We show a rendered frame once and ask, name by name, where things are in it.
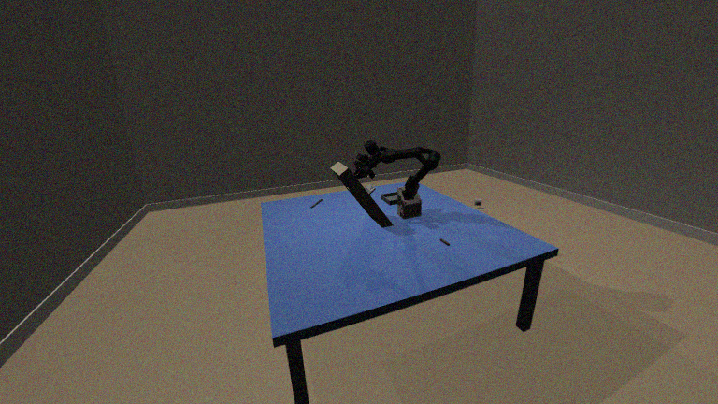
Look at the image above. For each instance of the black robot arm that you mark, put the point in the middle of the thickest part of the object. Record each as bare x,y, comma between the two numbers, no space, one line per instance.
390,155

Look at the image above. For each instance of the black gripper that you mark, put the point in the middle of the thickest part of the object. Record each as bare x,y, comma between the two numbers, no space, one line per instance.
362,170

